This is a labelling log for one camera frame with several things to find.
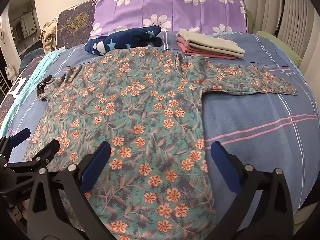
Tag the dark pillow with gold tree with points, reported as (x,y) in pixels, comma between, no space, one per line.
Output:
(75,22)

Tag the teal floral shirt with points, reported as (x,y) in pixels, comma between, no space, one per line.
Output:
(150,117)

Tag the blue plaid bed cover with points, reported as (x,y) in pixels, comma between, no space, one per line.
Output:
(250,135)

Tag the dark grey cloth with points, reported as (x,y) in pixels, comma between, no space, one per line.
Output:
(42,85)

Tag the dark patterned bedsheet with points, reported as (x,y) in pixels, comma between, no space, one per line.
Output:
(27,60)

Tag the navy star fleece blanket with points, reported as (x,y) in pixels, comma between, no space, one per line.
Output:
(120,41)

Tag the folded pink garment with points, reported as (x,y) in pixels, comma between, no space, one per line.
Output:
(195,52)

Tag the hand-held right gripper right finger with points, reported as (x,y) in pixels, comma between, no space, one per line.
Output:
(225,166)

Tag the purple floral pillow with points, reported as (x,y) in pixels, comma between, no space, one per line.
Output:
(175,7)

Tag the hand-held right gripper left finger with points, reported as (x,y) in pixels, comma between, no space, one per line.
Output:
(96,166)

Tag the white pleated curtain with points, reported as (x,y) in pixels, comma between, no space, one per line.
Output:
(292,12)

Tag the beige striped cloth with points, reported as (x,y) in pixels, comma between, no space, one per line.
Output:
(48,35)

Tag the white slatted rack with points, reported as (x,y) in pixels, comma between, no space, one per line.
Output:
(2,82)

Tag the white round device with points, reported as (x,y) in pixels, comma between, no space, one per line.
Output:
(2,33)

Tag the folded beige garment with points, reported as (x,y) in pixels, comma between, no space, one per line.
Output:
(212,42)

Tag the white cat figurine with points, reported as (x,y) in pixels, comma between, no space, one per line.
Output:
(10,73)

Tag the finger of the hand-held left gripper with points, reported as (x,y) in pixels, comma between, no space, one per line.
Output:
(21,134)
(47,152)

